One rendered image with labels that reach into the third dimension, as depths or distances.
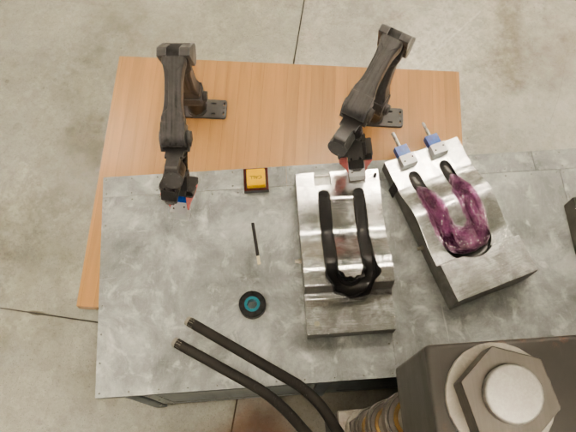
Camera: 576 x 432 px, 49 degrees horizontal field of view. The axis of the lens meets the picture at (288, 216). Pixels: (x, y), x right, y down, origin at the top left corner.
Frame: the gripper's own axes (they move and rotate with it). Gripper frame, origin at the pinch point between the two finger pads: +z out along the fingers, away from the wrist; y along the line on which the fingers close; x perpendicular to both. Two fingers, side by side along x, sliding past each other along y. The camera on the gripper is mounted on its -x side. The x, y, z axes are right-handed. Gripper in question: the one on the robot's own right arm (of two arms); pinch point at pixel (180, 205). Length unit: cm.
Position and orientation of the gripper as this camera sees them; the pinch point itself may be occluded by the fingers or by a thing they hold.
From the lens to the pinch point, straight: 190.1
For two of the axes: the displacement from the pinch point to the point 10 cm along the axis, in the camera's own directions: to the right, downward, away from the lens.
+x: 1.2, -6.6, 7.4
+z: -0.7, 7.4, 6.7
